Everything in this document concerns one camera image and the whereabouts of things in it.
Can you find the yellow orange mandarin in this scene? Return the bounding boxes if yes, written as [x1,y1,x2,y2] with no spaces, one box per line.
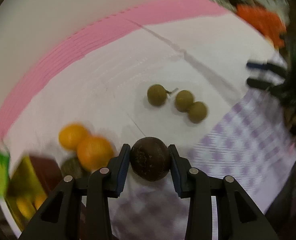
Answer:
[16,197,35,219]

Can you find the dark brown passion fruit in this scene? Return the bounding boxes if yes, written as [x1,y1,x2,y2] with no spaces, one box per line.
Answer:
[129,137,170,181]
[60,157,87,179]

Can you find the green brown longan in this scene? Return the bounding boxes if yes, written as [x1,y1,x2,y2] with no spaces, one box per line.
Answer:
[147,84,178,107]
[175,90,194,112]
[188,101,208,124]

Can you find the orange plastic bag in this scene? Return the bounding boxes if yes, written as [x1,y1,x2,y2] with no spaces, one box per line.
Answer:
[236,4,287,48]

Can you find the red gold toffee tin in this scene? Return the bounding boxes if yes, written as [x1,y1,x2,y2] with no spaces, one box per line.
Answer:
[5,154,63,231]

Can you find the pink purple checked tablecloth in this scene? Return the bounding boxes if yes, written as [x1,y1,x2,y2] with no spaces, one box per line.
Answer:
[0,0,296,239]

